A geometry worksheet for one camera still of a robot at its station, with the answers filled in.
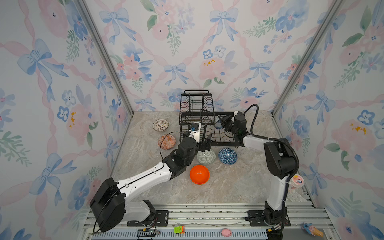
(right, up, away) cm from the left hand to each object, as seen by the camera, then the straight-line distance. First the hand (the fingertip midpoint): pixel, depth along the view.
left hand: (203, 131), depth 74 cm
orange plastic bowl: (-2, -25, +10) cm, 27 cm away
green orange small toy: (-11, -45, -5) cm, 47 cm away
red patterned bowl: (-23, -8, +26) cm, 36 cm away
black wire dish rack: (-2, +17, +35) cm, 39 cm away
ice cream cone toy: (+50, -46, -6) cm, 68 cm away
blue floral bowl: (+11, +4, +21) cm, 24 cm away
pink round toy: (+10, -47, -6) cm, 48 cm away
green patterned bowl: (+3, -17, +21) cm, 27 cm away
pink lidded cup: (+48, -26, +2) cm, 54 cm away
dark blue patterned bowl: (+17, -16, +21) cm, 31 cm away
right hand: (+10, +10, +21) cm, 26 cm away
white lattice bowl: (-29, +4, +35) cm, 46 cm away
